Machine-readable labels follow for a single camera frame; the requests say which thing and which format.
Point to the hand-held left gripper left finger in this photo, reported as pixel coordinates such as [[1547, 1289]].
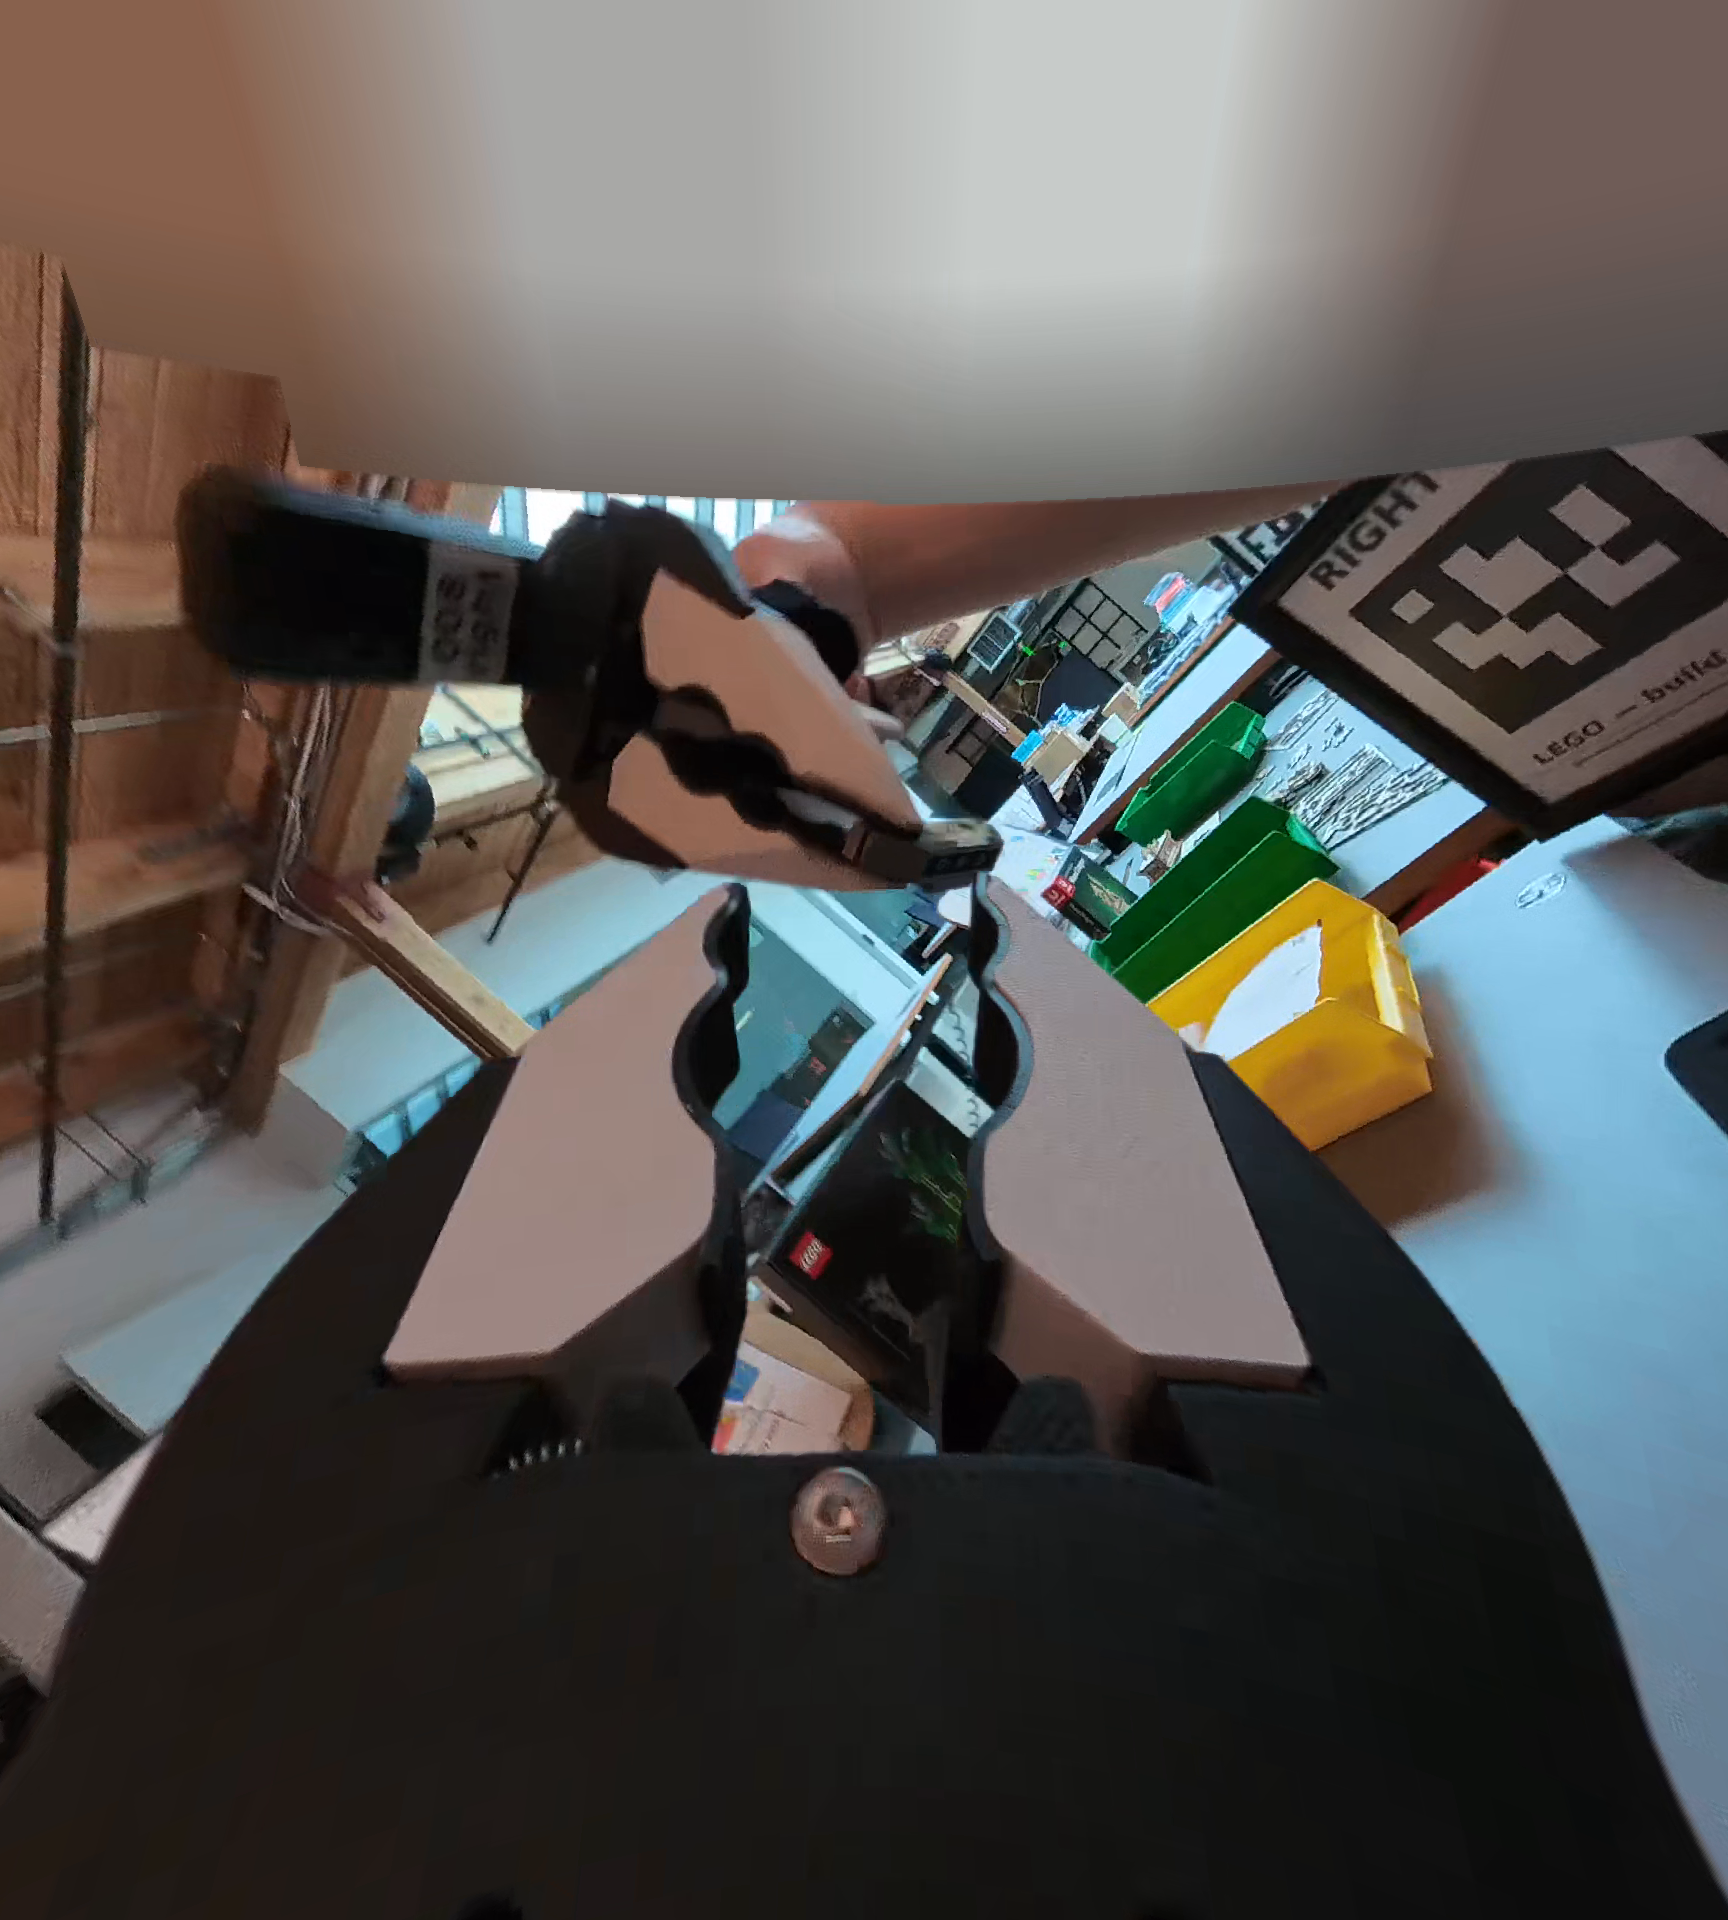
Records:
[[564, 1200]]

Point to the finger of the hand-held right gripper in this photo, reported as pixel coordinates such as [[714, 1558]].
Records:
[[758, 674], [737, 854]]

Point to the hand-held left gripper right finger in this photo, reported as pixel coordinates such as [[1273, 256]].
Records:
[[1149, 1200]]

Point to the dark brick assembly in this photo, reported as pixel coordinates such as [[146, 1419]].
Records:
[[939, 854]]

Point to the person's right forearm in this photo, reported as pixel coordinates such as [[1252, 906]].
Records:
[[1029, 554]]

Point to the grey desk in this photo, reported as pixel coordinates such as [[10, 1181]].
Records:
[[1554, 1274]]

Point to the person's right hand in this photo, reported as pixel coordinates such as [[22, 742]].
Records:
[[804, 549]]

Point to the white paper bag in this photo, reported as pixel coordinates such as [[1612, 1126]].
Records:
[[1262, 990]]

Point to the yellow plastic bin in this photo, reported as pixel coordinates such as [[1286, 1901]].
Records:
[[1345, 1050]]

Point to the black toy set box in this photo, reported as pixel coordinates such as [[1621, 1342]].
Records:
[[865, 1245]]

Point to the white printed instruction sheet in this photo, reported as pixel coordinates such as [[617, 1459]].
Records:
[[789, 1395]]

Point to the small green toy box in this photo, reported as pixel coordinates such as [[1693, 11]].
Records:
[[1089, 900]]

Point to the black ceiling pipe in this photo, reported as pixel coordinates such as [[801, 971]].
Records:
[[62, 750]]

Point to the green plastic bin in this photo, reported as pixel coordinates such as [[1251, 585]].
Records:
[[1224, 884], [1194, 781]]

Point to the laser-cut wooden sheet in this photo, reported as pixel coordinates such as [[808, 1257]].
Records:
[[1374, 794]]

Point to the black framed marker sign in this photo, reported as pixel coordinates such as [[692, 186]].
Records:
[[1525, 601]]

